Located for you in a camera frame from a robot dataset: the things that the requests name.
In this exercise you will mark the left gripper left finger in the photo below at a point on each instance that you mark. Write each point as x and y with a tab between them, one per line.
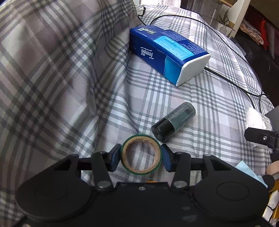
103	163

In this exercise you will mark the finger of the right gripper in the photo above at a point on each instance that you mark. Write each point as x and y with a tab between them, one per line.
264	137

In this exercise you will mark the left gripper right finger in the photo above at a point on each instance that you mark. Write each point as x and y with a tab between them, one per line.
178	163

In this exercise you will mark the green tape roll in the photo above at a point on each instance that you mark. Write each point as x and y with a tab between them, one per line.
141	154

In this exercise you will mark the beige tape roll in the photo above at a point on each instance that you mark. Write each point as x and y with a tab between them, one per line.
273	168

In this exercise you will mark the dark glass bottle black cap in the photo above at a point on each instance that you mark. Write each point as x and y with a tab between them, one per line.
166	127

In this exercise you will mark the light blue face mask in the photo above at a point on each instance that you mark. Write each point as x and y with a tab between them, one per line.
242	166

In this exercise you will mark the grey plaid sofa cover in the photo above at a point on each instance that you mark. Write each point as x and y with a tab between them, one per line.
70	85

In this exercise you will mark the blue tissue pack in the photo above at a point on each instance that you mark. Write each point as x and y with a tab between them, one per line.
174	56

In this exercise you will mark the potted plant white pot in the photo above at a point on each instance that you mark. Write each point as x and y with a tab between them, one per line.
223	24

